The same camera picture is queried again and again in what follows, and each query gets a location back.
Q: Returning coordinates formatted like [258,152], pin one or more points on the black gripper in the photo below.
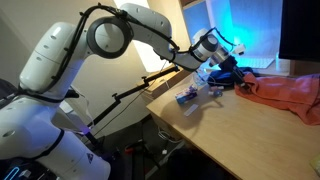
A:
[230,65]

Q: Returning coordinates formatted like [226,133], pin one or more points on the nail polish bottle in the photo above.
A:
[215,93]
[215,88]

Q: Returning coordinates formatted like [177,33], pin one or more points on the orange towel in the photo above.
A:
[300,95]

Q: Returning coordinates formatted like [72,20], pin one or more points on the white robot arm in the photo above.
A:
[26,128]

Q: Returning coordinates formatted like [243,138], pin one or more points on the dark blue pouch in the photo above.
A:
[228,79]

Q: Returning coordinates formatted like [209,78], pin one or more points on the small blue card box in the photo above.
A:
[186,94]

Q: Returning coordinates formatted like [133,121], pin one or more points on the white paper strip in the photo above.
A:
[191,110]

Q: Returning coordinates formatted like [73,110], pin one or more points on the dark monitor screen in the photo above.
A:
[300,30]

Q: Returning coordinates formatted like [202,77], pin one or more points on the orange cardboard box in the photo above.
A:
[164,83]

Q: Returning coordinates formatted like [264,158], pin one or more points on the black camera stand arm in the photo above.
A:
[146,82]

